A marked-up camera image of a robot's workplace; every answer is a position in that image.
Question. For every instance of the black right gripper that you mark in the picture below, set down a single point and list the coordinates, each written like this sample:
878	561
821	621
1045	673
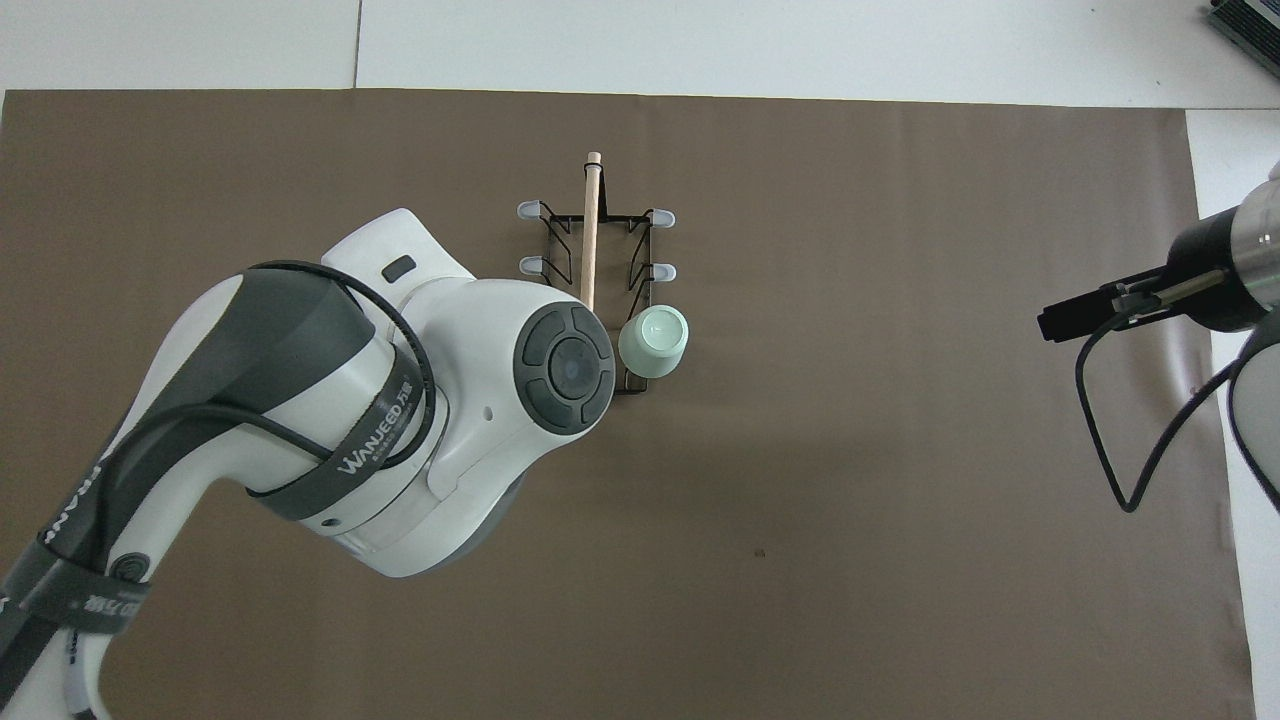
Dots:
1210	265

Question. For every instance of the green plastic cup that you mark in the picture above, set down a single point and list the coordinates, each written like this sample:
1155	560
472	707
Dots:
655	340

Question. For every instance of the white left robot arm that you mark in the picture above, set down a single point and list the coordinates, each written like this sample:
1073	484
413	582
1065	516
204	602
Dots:
300	450

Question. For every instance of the dark grey ribbed device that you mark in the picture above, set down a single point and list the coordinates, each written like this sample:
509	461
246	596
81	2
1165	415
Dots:
1250	22

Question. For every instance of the brown paper table mat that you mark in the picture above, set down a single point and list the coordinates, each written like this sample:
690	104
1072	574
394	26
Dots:
800	550

